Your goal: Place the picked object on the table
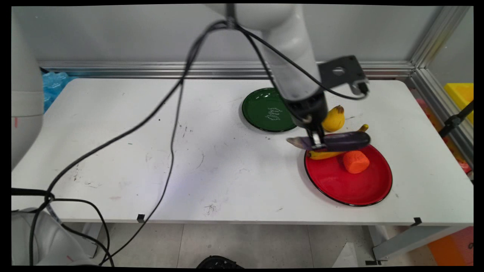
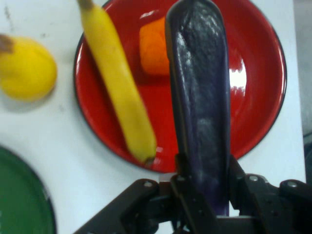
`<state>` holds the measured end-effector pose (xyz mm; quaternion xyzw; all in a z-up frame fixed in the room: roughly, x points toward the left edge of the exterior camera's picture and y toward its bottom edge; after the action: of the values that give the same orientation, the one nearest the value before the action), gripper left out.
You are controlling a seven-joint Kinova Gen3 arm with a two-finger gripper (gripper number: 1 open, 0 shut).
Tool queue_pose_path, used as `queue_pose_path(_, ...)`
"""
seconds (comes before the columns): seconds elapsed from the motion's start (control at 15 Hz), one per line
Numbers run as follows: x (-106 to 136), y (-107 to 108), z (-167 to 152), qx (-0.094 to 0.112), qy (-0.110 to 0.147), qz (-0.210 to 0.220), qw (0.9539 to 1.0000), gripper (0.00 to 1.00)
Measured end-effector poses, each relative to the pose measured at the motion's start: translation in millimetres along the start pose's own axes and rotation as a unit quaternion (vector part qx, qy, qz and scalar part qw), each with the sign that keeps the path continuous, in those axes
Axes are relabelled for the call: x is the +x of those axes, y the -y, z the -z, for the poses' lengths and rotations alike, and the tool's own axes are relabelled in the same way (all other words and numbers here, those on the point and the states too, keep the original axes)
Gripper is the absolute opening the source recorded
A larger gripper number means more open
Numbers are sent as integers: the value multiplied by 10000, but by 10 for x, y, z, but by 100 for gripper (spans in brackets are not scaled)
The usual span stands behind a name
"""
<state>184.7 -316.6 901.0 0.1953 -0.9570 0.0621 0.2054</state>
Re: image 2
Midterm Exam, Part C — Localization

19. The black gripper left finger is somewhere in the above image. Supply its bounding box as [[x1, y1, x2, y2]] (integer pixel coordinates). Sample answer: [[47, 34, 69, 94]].
[[73, 153, 218, 234]]

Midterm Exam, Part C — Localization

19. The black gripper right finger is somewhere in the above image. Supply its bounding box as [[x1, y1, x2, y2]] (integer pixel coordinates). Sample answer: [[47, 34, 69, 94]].
[[228, 155, 312, 234]]

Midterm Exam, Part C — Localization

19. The purple toy eggplant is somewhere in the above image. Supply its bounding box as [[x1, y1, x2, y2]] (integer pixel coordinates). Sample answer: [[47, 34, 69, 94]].
[[165, 0, 232, 217]]

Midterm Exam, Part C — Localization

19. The red enamel plate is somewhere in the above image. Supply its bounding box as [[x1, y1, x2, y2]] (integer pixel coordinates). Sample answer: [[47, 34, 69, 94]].
[[73, 0, 288, 174]]

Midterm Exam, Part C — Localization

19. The yellow toy banana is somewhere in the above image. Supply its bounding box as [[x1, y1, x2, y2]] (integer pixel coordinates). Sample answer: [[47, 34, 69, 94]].
[[76, 0, 157, 167]]

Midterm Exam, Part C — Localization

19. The orange toy carrot piece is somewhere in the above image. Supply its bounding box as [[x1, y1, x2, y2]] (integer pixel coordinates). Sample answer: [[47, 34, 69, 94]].
[[139, 17, 171, 77]]

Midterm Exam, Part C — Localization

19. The green enamel plate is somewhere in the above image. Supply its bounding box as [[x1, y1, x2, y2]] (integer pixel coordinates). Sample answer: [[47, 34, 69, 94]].
[[0, 145, 58, 234]]

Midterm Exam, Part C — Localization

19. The yellow toy pear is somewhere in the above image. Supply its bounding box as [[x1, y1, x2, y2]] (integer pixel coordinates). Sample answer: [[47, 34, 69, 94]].
[[0, 34, 58, 103]]

